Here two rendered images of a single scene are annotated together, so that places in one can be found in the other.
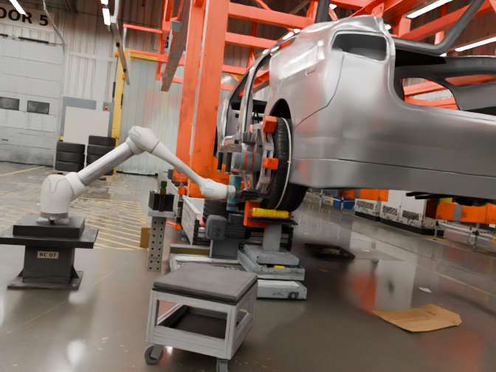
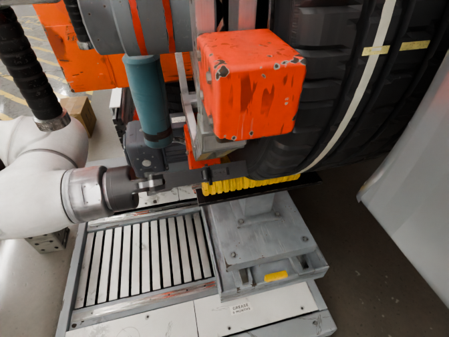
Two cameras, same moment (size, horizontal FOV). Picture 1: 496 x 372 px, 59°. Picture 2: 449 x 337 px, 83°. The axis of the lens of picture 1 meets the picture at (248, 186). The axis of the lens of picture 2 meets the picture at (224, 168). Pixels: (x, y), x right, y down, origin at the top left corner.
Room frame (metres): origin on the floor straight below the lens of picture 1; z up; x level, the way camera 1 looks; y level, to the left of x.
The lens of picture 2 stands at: (2.56, -0.11, 0.96)
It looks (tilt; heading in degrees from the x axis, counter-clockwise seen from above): 44 degrees down; 0
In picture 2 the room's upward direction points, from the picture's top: straight up
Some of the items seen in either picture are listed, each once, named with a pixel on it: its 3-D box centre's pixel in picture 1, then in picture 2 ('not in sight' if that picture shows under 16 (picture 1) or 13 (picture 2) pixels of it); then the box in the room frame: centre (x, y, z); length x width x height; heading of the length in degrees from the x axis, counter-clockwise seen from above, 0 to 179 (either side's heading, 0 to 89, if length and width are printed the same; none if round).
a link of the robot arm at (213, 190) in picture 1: (212, 190); (25, 198); (2.83, 0.22, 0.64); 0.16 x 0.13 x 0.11; 104
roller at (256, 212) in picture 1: (269, 213); (250, 176); (3.00, -0.17, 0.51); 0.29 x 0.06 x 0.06; 104
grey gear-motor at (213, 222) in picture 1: (232, 237); (182, 154); (3.38, 0.07, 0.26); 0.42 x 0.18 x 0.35; 104
